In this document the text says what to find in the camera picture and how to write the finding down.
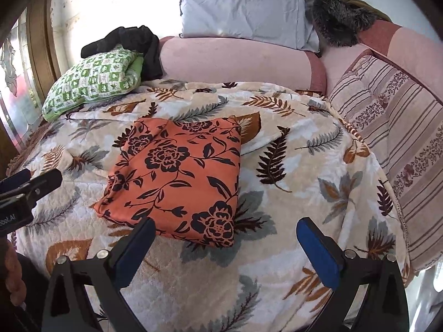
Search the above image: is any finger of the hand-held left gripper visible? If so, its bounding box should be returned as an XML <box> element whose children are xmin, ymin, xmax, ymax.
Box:
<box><xmin>21</xmin><ymin>169</ymin><xmax>64</xmax><ymax>202</ymax></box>
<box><xmin>0</xmin><ymin>168</ymin><xmax>33</xmax><ymax>195</ymax></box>

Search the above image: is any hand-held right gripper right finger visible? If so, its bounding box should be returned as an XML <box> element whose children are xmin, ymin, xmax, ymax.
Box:
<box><xmin>297</xmin><ymin>217</ymin><xmax>411</xmax><ymax>332</ymax></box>

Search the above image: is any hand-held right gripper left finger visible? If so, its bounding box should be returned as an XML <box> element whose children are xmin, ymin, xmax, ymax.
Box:
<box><xmin>41</xmin><ymin>217</ymin><xmax>156</xmax><ymax>332</ymax></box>

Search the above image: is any orange floral shirt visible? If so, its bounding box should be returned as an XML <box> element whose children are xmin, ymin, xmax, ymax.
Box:
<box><xmin>93</xmin><ymin>116</ymin><xmax>243</xmax><ymax>248</ymax></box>

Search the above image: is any person's left hand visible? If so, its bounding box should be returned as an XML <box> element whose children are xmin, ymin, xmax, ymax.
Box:
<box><xmin>0</xmin><ymin>238</ymin><xmax>28</xmax><ymax>307</ymax></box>

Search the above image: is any leaf print fleece blanket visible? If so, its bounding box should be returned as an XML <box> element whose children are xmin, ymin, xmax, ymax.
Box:
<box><xmin>7</xmin><ymin>79</ymin><xmax>411</xmax><ymax>332</ymax></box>

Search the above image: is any stained glass door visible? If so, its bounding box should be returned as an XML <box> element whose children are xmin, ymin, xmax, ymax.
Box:
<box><xmin>0</xmin><ymin>10</ymin><xmax>50</xmax><ymax>146</ymax></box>

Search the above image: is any green checkered pillow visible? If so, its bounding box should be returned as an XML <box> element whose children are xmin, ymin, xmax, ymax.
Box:
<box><xmin>42</xmin><ymin>46</ymin><xmax>145</xmax><ymax>123</ymax></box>

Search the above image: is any striped pink side cushion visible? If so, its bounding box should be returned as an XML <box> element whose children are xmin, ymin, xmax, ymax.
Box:
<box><xmin>327</xmin><ymin>53</ymin><xmax>443</xmax><ymax>274</ymax></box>

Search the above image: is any black garment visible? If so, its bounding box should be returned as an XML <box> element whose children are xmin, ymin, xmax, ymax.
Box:
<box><xmin>81</xmin><ymin>25</ymin><xmax>164</xmax><ymax>81</ymax></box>

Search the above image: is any pink upholstered headboard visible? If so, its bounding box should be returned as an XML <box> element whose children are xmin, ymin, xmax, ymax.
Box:
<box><xmin>157</xmin><ymin>19</ymin><xmax>443</xmax><ymax>96</ymax></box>

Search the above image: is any dark furry garment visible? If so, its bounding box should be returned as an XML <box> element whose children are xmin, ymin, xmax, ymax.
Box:
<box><xmin>306</xmin><ymin>0</ymin><xmax>377</xmax><ymax>48</ymax></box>

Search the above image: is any olive brown cloth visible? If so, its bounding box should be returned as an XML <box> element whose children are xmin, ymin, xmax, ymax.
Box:
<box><xmin>339</xmin><ymin>0</ymin><xmax>390</xmax><ymax>22</ymax></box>

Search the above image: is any grey pillow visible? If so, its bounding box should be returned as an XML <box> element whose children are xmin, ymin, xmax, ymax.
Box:
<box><xmin>179</xmin><ymin>0</ymin><xmax>321</xmax><ymax>54</ymax></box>

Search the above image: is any wooden door frame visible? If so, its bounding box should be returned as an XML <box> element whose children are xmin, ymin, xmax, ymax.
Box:
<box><xmin>26</xmin><ymin>0</ymin><xmax>63</xmax><ymax>91</ymax></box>

